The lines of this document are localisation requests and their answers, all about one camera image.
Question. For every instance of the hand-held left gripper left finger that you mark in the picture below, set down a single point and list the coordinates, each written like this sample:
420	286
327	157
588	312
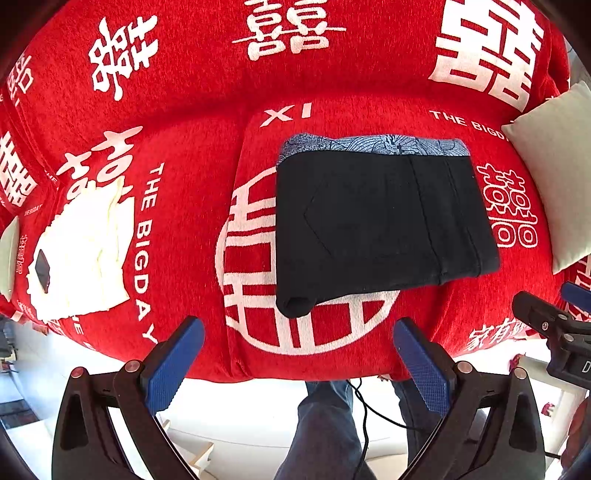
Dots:
173	364

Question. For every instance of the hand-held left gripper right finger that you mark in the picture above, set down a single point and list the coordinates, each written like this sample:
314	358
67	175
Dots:
422	364

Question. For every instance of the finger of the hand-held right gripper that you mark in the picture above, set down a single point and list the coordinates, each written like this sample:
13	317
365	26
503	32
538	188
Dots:
531	310
575	292

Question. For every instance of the black pants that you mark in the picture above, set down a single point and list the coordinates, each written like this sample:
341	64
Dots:
369	221

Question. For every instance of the person's right leg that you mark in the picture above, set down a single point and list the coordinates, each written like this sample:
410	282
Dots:
411	406

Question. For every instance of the person's leg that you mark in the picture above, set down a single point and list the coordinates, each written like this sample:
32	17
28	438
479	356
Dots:
411	406
323	434

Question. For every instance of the dark red object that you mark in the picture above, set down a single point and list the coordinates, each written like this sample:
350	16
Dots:
577	436

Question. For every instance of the beige pillow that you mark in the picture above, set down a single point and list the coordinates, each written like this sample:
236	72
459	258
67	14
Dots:
554	175

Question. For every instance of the person's left leg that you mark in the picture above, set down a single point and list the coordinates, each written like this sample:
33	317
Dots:
323	434

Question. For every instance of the cream folded cloth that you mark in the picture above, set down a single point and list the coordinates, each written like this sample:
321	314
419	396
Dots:
87	258

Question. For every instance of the pale grey cushion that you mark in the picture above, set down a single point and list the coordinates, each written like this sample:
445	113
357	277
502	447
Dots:
8	263

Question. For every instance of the red printed blanket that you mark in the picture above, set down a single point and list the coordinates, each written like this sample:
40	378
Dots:
184	115

